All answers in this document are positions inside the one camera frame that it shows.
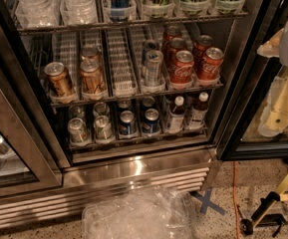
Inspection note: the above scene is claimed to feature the iced tea bottle left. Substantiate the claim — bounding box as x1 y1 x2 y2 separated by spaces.
165 96 185 133

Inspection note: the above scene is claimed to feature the stainless steel fridge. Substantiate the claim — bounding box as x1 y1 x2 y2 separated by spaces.
0 0 288 233

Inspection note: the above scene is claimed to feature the blue pepsi can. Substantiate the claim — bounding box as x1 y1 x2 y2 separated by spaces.
118 100 133 113
141 97 155 111
119 111 137 135
142 109 159 133

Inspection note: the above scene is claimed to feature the silver green can front right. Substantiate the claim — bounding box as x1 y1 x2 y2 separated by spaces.
95 116 113 139

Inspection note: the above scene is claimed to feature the orange power cable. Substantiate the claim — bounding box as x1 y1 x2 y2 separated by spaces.
231 160 241 239

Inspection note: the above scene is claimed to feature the brown root beer can front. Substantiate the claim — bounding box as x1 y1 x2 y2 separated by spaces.
80 59 106 94

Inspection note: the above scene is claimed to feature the silver green can front left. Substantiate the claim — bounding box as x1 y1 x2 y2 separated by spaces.
68 118 89 143

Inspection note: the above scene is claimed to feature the silver diet coke can front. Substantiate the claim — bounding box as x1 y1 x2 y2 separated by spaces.
144 50 163 87

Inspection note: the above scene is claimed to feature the red coke can middle right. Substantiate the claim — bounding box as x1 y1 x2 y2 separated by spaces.
193 35 213 63

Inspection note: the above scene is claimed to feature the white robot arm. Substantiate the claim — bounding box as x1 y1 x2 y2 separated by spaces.
257 21 288 137

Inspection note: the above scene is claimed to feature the brown root beer can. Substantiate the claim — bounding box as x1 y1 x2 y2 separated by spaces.
44 62 75 97
80 59 106 94
81 47 102 62

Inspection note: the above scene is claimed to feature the iced tea bottle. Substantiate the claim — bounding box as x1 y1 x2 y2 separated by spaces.
165 96 185 133
186 92 208 129

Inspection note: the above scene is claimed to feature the silver diet coke can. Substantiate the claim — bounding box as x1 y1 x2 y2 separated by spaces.
142 39 159 64
144 50 163 87

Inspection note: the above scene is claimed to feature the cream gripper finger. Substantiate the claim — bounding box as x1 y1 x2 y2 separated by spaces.
258 110 283 137
257 29 283 58

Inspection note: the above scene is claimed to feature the fridge glass door left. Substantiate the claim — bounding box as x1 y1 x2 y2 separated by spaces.
0 40 64 201

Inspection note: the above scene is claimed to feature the blue pepsi can rear right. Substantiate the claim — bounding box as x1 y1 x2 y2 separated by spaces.
141 97 155 111

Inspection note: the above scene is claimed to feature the clear plastic bin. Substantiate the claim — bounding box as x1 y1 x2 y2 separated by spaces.
82 187 195 239

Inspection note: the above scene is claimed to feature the fridge glass door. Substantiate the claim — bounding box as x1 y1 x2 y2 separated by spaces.
0 40 64 201
217 0 288 160

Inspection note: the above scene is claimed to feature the silver green can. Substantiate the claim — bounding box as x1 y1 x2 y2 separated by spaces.
93 102 110 118
95 116 113 139
68 118 89 143
69 105 86 120

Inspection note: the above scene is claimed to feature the red coke can front right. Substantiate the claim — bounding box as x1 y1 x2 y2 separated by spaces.
196 47 224 81

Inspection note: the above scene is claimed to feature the silver green can rear right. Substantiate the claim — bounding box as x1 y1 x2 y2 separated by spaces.
93 102 110 118

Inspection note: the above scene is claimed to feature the blue pepsi can front left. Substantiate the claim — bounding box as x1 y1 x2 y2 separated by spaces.
119 111 137 135

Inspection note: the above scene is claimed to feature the clear water bottle left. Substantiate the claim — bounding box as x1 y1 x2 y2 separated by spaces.
15 0 60 28

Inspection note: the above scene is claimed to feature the clear water bottle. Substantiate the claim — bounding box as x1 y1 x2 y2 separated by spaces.
15 0 60 28
61 0 98 25

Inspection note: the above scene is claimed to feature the brown root beer can left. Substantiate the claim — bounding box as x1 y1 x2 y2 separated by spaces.
44 62 75 97

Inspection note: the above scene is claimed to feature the blue pepsi can front right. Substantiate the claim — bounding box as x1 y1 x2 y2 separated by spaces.
142 109 159 133

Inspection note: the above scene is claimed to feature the brown root beer can rear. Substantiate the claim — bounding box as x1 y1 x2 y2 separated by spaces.
81 47 102 62

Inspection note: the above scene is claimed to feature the red coke can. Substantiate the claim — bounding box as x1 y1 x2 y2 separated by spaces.
165 38 187 65
162 26 181 44
193 35 213 63
196 47 224 81
170 50 194 84

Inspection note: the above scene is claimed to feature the silver green can rear left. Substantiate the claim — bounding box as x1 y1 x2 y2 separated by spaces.
69 105 86 120

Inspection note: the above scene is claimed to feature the silver diet coke can rear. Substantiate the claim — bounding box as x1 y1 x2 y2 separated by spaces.
142 39 159 64

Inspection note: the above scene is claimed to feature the fridge glass door right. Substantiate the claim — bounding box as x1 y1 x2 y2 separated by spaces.
217 0 288 160

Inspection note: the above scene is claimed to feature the red coke can middle left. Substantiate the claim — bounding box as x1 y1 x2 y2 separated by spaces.
165 38 187 65

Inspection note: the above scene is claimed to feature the blue pepsi can rear left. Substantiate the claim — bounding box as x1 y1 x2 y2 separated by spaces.
118 100 133 113

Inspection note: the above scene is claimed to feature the red coke can rear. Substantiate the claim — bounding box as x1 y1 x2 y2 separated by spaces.
162 26 181 44

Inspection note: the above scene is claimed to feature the clear water bottle right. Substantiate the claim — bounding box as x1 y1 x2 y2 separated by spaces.
61 0 98 25

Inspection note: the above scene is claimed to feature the iced tea bottle right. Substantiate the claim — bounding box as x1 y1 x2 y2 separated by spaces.
186 92 208 129

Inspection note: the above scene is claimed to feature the red coke can front left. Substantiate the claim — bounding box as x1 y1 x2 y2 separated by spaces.
170 50 194 84

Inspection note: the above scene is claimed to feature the blue tape cross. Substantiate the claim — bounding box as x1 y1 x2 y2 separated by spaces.
190 188 225 216

